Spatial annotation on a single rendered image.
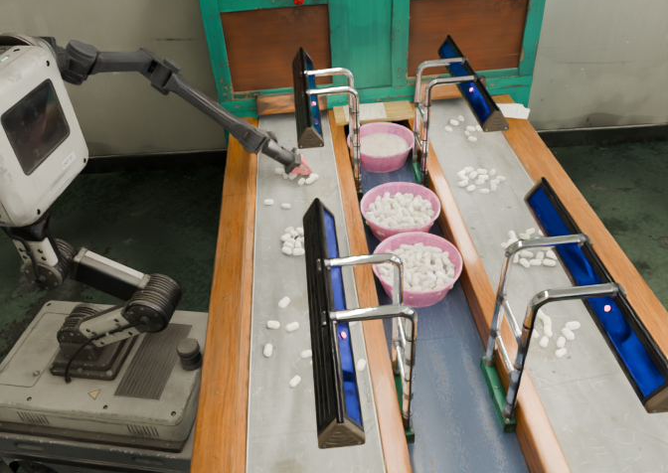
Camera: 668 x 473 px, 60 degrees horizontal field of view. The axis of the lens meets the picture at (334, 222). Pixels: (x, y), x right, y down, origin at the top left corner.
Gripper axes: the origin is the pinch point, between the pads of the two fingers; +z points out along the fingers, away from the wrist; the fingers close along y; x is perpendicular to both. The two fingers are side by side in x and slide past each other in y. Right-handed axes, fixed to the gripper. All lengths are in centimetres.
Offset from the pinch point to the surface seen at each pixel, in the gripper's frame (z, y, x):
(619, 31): 136, 118, -111
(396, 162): 27.8, 6.9, -18.9
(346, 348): -18, -110, -26
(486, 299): 34, -72, -29
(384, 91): 22, 48, -28
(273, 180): -9.1, -0.6, 10.4
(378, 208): 17.9, -23.6, -12.9
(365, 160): 18.0, 8.2, -12.2
